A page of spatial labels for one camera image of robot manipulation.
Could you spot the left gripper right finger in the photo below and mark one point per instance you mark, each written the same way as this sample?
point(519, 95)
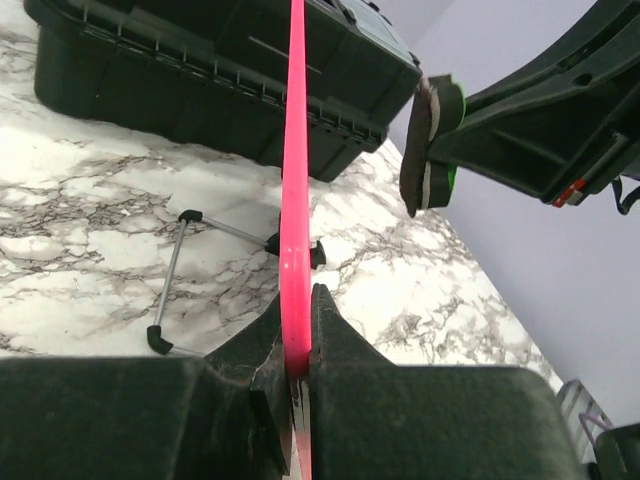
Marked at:
point(372, 419)

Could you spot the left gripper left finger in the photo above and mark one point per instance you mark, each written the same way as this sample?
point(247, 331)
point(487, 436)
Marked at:
point(222, 416)

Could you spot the black plastic toolbox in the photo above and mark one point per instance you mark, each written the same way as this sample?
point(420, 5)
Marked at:
point(214, 73)

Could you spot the pink framed whiteboard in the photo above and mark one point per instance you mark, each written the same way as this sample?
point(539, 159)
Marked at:
point(294, 263)

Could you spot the aluminium frame rail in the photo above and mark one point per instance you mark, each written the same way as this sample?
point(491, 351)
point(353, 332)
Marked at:
point(584, 417)

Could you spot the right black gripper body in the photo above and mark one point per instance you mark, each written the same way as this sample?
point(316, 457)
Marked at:
point(592, 99)

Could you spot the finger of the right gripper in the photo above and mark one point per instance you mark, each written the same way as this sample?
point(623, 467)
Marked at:
point(514, 150)
point(541, 82)

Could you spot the metal whiteboard stand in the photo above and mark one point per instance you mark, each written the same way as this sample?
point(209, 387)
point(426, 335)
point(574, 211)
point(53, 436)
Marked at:
point(218, 279)

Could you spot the green whiteboard eraser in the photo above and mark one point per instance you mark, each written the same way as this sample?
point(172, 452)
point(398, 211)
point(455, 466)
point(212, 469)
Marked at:
point(438, 108)

